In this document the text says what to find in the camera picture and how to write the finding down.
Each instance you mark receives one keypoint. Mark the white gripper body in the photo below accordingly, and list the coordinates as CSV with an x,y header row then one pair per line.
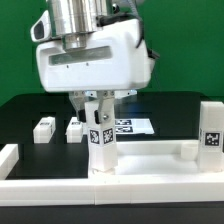
x,y
114,59

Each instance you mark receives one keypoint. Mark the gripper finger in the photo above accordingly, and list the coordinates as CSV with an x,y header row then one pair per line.
x,y
104,114
77,99

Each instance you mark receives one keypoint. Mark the white desk top tray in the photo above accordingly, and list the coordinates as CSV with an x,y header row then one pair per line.
x,y
166,157

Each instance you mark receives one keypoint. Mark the white front fence bar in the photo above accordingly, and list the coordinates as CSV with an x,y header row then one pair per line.
x,y
119,190

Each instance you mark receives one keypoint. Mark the white fence bar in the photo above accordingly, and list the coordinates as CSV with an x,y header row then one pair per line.
x,y
119,190
9,156

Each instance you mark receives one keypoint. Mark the white left fence bar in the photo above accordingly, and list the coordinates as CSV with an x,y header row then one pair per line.
x,y
9,156

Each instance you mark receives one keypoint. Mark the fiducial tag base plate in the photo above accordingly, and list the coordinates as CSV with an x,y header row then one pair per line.
x,y
133,126

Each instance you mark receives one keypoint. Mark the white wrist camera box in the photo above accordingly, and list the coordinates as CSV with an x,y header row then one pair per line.
x,y
41,30

